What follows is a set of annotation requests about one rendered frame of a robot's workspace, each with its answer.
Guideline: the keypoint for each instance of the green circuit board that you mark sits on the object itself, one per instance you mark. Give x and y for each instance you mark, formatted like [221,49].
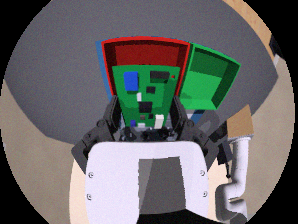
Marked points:
[145,93]

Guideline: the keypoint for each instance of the red open-top bin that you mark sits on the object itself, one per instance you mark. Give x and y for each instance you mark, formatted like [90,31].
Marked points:
[144,50]

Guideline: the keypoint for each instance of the green bin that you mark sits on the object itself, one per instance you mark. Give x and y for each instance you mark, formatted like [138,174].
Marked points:
[207,79]

